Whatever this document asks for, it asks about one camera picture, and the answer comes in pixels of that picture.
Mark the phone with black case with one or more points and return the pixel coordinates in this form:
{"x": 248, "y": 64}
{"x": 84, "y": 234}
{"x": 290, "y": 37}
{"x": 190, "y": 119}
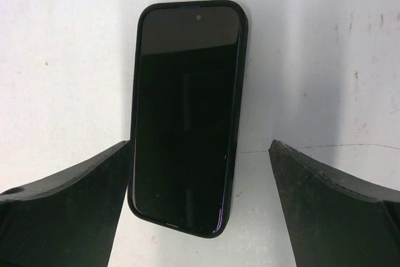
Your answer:
{"x": 186, "y": 103}

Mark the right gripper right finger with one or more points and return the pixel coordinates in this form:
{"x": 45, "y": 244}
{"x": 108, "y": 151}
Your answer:
{"x": 334, "y": 218}

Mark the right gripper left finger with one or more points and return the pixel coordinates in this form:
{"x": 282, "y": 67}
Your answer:
{"x": 68, "y": 218}

